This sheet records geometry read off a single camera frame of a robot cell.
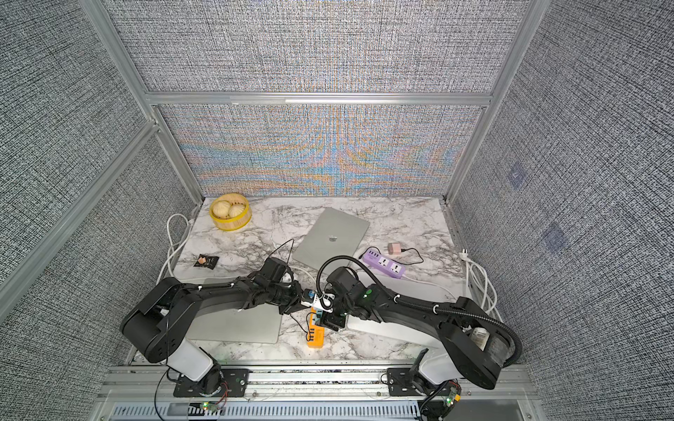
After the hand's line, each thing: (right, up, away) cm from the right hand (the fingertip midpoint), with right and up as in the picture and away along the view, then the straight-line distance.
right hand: (319, 304), depth 82 cm
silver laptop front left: (-20, -7, +2) cm, 21 cm away
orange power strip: (-1, -8, -2) cm, 9 cm away
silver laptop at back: (+4, +18, +23) cm, 30 cm away
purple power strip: (+23, +11, +14) cm, 29 cm away
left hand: (0, 0, +3) cm, 3 cm away
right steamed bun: (-36, +31, +25) cm, 54 cm away
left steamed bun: (-43, +31, +28) cm, 60 cm away
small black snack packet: (-43, +11, +16) cm, 47 cm away
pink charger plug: (+28, +16, +19) cm, 37 cm away
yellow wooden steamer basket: (-35, +25, +25) cm, 50 cm away
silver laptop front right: (+25, -9, 0) cm, 27 cm away
